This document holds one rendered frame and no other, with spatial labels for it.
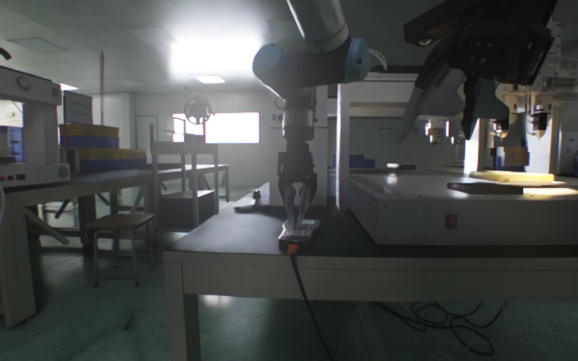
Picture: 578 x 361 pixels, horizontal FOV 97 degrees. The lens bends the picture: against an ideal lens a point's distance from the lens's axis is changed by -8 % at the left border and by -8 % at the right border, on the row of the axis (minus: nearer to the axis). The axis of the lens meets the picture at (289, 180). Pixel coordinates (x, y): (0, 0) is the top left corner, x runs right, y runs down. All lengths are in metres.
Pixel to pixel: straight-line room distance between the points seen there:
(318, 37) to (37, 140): 2.06
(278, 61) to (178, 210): 2.63
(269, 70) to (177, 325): 0.55
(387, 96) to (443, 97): 0.70
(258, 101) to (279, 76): 7.70
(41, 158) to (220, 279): 1.86
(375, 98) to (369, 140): 7.15
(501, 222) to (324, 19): 0.52
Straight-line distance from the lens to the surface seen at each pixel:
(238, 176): 8.27
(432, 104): 0.35
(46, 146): 2.30
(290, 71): 0.57
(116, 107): 9.63
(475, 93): 0.44
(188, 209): 3.03
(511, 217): 0.72
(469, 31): 0.38
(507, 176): 0.98
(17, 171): 2.12
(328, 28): 0.49
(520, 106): 1.18
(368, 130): 8.19
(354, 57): 0.52
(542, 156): 1.34
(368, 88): 1.04
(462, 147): 6.06
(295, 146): 0.60
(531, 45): 0.39
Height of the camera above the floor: 0.94
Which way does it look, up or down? 5 degrees down
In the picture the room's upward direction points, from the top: straight up
